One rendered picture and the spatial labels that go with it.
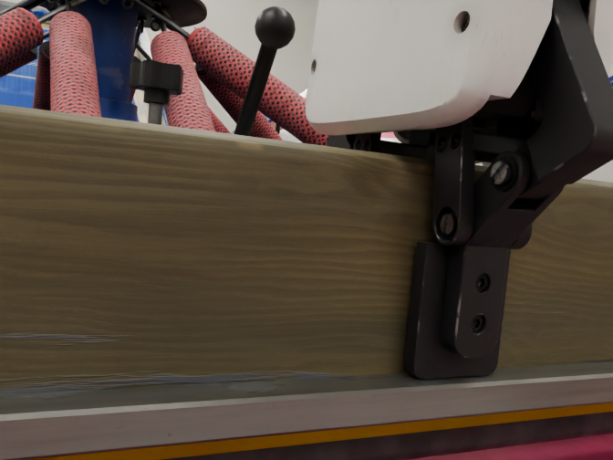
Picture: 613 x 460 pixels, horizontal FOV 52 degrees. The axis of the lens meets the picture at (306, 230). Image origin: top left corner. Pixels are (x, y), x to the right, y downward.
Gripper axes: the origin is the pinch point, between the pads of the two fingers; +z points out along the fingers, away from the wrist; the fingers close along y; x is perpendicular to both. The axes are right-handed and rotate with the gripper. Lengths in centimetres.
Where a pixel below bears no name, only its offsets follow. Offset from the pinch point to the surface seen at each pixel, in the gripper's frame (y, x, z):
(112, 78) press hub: -81, 1, -17
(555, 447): -0.3, 7.5, 6.0
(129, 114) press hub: -81, 4, -12
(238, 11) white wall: -413, 127, -122
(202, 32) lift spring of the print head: -69, 11, -23
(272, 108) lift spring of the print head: -64, 20, -14
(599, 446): 0.1, 9.6, 6.1
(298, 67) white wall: -413, 177, -91
